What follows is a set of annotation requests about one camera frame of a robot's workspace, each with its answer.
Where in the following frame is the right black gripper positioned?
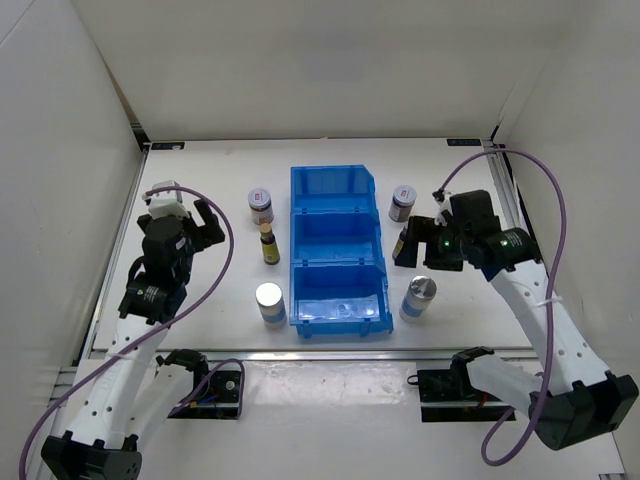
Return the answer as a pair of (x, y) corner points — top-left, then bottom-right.
(394, 216), (471, 272)

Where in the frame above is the silver-lid shaker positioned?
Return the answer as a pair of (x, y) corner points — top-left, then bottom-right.
(255, 282), (287, 327)
(399, 276), (437, 323)

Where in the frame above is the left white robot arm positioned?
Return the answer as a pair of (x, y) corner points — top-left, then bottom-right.
(41, 191), (234, 479)

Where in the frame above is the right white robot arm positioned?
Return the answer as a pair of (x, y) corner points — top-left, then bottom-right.
(394, 190), (639, 450)

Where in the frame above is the right yellow-label small bottle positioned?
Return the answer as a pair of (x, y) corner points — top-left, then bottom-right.
(392, 227), (408, 260)

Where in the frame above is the yellow-label small bottle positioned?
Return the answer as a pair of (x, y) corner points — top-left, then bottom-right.
(260, 223), (280, 265)
(392, 227), (408, 260)

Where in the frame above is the right dark sauce jar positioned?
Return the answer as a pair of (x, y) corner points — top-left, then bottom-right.
(388, 185), (417, 223)

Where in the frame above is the dark sauce jar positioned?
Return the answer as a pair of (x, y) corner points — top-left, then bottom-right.
(248, 188), (274, 225)
(388, 185), (417, 223)

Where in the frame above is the left dark sauce jar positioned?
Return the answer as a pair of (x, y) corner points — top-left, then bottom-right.
(248, 188), (274, 225)

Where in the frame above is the left yellow-label small bottle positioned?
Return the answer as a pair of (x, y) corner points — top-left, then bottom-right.
(260, 223), (280, 265)

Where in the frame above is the left blue corner label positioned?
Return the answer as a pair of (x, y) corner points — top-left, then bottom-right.
(150, 142), (185, 151)

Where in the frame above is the blue corner label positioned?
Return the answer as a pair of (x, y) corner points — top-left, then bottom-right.
(150, 142), (185, 151)
(446, 138), (482, 147)

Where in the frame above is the blue three-compartment plastic bin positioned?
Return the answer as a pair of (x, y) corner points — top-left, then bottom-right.
(289, 165), (394, 339)

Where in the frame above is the right blue corner label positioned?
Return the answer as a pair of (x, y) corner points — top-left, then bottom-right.
(446, 138), (482, 147)

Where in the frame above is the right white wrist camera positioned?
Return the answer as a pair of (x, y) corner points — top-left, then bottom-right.
(433, 190), (452, 226)

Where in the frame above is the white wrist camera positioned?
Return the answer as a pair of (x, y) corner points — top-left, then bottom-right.
(433, 190), (452, 226)
(142, 190), (189, 220)

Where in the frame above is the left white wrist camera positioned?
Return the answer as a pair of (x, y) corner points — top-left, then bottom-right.
(142, 190), (189, 220)

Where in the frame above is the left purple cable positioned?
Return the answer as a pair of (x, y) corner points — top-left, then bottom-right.
(17, 185), (246, 480)

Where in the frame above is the purple cable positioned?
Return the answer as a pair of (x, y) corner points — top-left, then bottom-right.
(439, 147), (569, 466)
(17, 185), (246, 480)

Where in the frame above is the right aluminium frame rail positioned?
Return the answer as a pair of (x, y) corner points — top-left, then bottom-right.
(480, 124), (576, 361)

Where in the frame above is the aluminium frame rail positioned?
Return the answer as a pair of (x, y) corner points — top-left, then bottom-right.
(71, 119), (149, 367)
(49, 347), (556, 401)
(480, 124), (576, 361)

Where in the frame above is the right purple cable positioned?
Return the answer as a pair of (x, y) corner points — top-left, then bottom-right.
(439, 147), (569, 466)

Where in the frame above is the front aluminium frame rail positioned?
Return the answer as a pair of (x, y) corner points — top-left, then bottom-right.
(49, 347), (556, 401)

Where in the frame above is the left aluminium frame rail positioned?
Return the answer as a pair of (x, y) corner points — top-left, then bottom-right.
(71, 119), (149, 367)

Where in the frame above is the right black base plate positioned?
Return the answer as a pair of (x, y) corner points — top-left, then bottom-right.
(407, 370), (508, 423)

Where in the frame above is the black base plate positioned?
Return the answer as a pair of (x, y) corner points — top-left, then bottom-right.
(407, 370), (508, 423)
(169, 359), (246, 420)

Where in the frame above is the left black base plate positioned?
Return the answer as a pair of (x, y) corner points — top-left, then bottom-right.
(169, 359), (246, 420)

